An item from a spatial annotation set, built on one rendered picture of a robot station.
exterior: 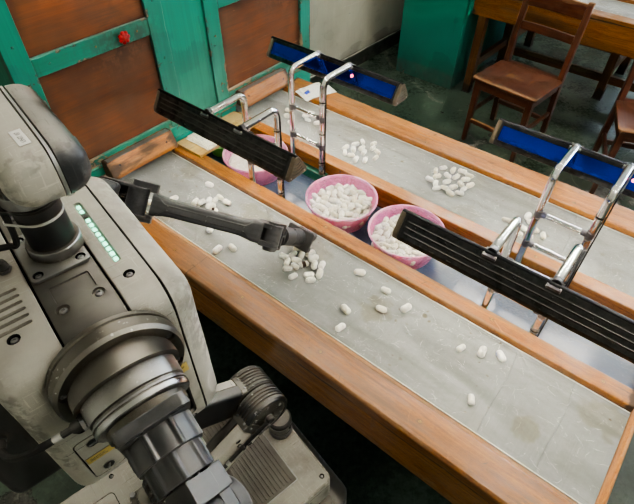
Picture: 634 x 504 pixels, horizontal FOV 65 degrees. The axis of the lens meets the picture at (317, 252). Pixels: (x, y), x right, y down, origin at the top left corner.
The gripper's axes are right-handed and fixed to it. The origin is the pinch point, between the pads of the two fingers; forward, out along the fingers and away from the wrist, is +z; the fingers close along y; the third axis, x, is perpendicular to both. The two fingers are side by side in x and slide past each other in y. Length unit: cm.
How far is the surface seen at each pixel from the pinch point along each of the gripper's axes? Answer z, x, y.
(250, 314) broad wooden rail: -27.8, 22.9, -5.9
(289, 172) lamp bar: -25.7, -18.8, 2.0
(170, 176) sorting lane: -3, 5, 67
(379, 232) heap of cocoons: 15.5, -10.4, -15.2
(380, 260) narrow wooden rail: 4.2, -3.8, -23.7
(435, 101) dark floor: 232, -95, 69
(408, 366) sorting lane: -15, 15, -50
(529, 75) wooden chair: 193, -122, 4
